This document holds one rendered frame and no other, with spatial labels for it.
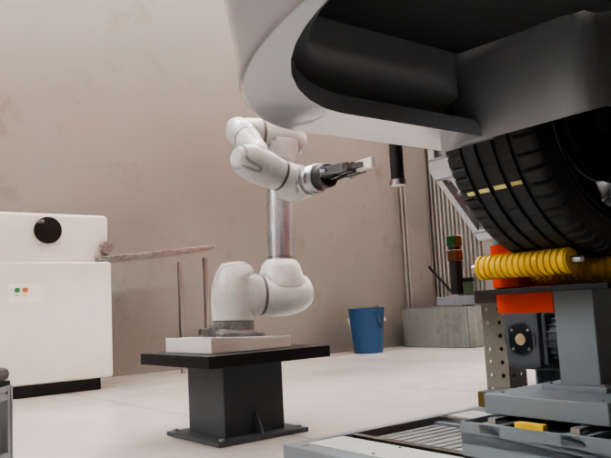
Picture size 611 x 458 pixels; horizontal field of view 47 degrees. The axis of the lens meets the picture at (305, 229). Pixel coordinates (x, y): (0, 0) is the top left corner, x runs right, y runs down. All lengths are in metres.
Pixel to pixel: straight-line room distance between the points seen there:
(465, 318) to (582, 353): 4.79
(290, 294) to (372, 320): 3.69
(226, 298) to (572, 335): 1.27
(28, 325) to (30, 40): 2.22
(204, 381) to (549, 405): 1.34
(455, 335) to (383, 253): 1.14
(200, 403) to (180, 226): 3.28
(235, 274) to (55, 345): 2.09
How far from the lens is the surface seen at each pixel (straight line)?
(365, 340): 6.27
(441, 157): 1.64
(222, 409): 2.45
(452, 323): 6.55
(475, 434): 1.64
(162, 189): 5.69
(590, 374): 1.69
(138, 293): 5.51
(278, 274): 2.59
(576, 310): 1.69
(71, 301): 4.46
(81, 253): 4.61
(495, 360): 2.61
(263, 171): 2.09
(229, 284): 2.52
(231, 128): 2.66
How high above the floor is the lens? 0.44
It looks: 6 degrees up
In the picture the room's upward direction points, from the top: 3 degrees counter-clockwise
